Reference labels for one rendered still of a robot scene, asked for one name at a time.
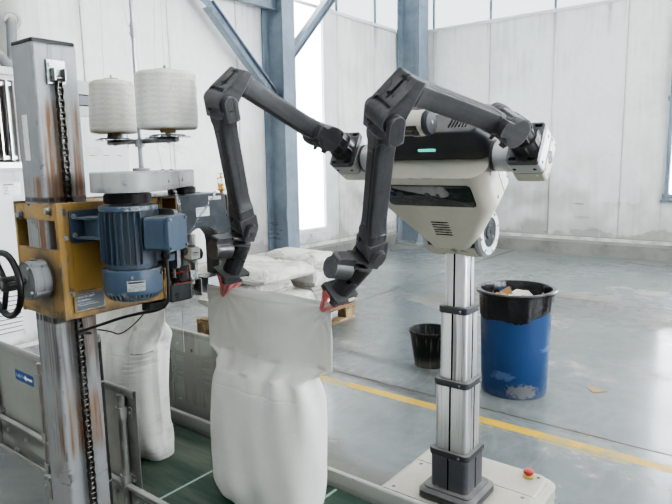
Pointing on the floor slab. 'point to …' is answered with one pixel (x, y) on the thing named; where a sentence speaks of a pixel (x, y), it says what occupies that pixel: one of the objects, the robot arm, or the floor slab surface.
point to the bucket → (426, 345)
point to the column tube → (71, 401)
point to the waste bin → (515, 338)
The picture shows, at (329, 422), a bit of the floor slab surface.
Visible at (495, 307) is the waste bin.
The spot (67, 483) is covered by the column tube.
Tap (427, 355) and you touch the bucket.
